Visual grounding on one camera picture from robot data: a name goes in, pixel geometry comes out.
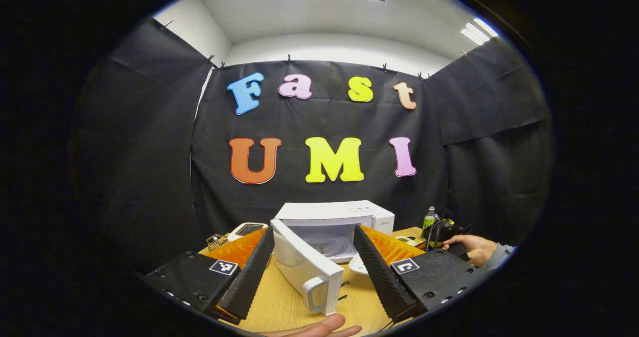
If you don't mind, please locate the small ceiling light panel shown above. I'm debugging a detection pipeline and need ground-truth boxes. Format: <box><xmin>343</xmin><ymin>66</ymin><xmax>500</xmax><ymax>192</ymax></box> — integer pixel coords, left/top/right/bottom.
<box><xmin>460</xmin><ymin>17</ymin><xmax>500</xmax><ymax>46</ymax></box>

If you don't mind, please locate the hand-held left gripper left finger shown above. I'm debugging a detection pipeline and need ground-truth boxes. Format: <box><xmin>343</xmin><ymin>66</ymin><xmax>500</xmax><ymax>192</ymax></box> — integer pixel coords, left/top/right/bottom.
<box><xmin>137</xmin><ymin>227</ymin><xmax>276</xmax><ymax>324</ymax></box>

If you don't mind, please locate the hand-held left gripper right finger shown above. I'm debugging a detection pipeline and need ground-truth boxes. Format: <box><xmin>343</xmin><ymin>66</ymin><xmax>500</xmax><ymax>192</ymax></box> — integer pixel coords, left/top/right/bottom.
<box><xmin>352</xmin><ymin>225</ymin><xmax>488</xmax><ymax>323</ymax></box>

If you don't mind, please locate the white plate with pink food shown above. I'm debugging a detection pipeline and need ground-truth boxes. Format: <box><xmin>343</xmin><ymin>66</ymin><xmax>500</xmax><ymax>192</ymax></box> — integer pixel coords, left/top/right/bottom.
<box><xmin>348</xmin><ymin>254</ymin><xmax>371</xmax><ymax>276</ymax></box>

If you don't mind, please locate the black backdrop cloth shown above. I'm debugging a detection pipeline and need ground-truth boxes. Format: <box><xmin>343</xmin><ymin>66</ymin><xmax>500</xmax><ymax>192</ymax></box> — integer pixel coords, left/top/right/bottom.
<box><xmin>70</xmin><ymin>17</ymin><xmax>555</xmax><ymax>273</ymax></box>

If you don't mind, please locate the green drink bottle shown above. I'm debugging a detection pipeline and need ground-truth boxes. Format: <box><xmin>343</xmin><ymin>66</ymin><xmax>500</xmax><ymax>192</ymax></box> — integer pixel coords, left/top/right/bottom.
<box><xmin>422</xmin><ymin>206</ymin><xmax>437</xmax><ymax>239</ymax></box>

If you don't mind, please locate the white toaster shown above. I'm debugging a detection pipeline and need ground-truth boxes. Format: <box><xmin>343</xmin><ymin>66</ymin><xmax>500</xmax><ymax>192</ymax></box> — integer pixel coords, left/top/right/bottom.
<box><xmin>227</xmin><ymin>222</ymin><xmax>269</xmax><ymax>242</ymax></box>

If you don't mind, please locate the white microwave oven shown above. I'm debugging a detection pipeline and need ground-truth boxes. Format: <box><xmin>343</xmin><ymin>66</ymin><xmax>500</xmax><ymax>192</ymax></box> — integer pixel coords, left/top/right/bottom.
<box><xmin>270</xmin><ymin>200</ymin><xmax>395</xmax><ymax>317</ymax></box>

